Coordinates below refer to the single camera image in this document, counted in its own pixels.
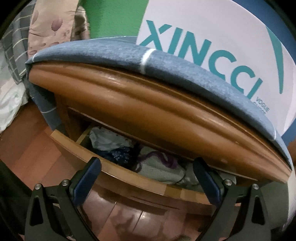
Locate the grey plaid bedding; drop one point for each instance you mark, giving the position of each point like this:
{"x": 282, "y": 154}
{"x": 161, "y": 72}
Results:
{"x": 15, "y": 42}

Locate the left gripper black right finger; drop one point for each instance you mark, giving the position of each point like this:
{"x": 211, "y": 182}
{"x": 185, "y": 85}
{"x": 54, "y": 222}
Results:
{"x": 252, "y": 221}

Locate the blue checked cloth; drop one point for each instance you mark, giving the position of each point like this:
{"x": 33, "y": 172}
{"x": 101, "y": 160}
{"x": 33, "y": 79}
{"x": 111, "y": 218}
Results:
{"x": 168, "y": 69}

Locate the white patterned sheet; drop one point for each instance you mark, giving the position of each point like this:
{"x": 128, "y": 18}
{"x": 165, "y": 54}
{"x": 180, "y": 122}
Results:
{"x": 13, "y": 95}

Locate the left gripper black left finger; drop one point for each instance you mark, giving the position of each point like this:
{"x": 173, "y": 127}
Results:
{"x": 43, "y": 223}

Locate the white XINCCI shoe box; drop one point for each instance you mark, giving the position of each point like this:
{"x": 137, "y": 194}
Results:
{"x": 245, "y": 43}

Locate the pink floral curtain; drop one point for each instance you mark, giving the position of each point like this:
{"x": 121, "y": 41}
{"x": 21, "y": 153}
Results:
{"x": 56, "y": 22}

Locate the wooden nightstand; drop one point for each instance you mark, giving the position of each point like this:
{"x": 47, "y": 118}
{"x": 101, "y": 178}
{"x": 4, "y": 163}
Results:
{"x": 161, "y": 117}

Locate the navy floral underwear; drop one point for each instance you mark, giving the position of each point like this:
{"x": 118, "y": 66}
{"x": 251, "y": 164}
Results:
{"x": 126, "y": 157}

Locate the grey white underwear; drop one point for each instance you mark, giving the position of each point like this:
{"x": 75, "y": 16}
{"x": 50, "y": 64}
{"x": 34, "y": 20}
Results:
{"x": 167, "y": 169}

